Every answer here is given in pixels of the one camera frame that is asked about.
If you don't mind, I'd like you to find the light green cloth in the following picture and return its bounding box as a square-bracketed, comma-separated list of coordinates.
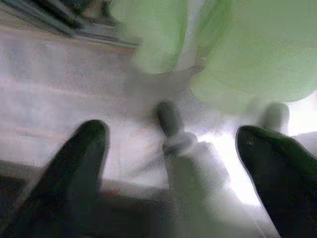
[108, 0, 317, 105]

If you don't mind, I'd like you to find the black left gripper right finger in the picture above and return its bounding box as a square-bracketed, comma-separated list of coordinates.
[235, 125, 317, 238]

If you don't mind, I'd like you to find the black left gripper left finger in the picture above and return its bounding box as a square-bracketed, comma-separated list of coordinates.
[7, 119, 111, 238]

